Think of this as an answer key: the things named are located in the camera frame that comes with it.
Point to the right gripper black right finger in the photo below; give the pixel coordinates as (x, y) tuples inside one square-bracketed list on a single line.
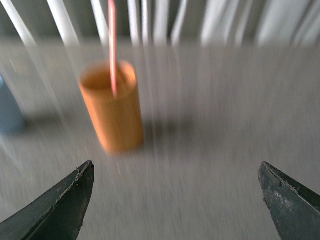
[(294, 208)]

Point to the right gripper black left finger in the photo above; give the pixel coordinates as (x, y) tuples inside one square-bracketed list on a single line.
[(58, 214)]

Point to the light blue cup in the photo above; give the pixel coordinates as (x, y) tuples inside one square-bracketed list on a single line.
[(11, 116)]

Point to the pink chopstick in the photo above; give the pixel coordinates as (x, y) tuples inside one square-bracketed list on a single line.
[(112, 20)]

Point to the orange wooden chopstick holder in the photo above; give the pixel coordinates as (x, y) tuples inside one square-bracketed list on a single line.
[(117, 120)]

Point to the grey pleated curtain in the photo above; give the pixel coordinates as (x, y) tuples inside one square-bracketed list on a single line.
[(160, 22)]

